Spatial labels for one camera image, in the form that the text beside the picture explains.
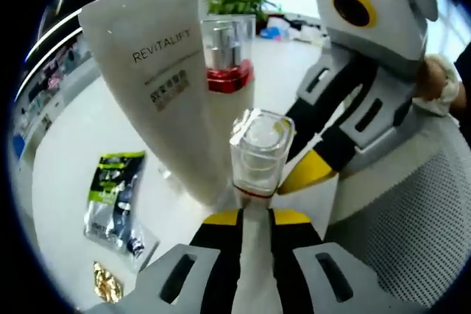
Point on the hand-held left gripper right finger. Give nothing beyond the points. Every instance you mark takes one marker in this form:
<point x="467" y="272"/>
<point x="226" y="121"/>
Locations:
<point x="331" y="281"/>

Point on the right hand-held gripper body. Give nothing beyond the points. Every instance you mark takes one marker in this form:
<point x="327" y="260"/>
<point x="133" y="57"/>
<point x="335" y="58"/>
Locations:
<point x="390" y="34"/>

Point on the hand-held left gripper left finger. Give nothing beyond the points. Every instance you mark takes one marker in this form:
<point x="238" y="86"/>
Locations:
<point x="176" y="277"/>

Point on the small white skincare bottle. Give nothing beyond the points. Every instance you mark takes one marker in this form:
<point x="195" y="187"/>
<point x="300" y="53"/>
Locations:
<point x="257" y="167"/>

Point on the red collar pump skincare bottle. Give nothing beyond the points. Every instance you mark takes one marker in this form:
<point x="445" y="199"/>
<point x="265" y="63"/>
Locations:
<point x="228" y="78"/>

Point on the white skincare tube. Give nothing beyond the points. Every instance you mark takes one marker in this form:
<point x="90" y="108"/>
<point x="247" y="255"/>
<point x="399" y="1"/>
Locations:
<point x="147" y="89"/>

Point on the person's right hand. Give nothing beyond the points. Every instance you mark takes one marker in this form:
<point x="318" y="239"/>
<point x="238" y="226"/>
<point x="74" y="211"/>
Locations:
<point x="430" y="78"/>

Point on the clear plastic bag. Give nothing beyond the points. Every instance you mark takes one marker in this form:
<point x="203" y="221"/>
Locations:
<point x="147" y="251"/>

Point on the gold foil packet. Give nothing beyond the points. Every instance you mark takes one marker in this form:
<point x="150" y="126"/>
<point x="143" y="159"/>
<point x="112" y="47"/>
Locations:
<point x="106" y="282"/>

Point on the white wrist scrunchie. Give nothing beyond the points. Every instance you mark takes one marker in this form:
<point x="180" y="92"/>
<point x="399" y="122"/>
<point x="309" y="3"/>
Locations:
<point x="452" y="86"/>

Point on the person's black shirt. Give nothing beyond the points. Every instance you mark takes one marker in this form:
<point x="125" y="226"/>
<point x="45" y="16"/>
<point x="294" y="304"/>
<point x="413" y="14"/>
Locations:
<point x="464" y="82"/>

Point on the small blue object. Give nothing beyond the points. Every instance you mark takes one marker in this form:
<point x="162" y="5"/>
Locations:
<point x="274" y="31"/>

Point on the white mesh chair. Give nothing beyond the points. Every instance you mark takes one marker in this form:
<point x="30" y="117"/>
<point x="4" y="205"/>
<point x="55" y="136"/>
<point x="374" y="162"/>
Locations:
<point x="404" y="218"/>

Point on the green black sachet packet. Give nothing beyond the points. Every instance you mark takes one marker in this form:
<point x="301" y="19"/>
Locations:
<point x="114" y="196"/>

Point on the blue crate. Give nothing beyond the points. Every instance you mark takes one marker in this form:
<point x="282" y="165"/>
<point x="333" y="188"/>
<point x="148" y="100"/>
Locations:
<point x="16" y="150"/>

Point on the row of white desks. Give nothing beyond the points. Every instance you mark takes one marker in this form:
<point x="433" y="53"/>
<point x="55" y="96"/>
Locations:
<point x="48" y="89"/>

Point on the ceiling light strip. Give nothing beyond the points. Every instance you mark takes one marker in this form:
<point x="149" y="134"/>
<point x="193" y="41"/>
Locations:
<point x="55" y="31"/>

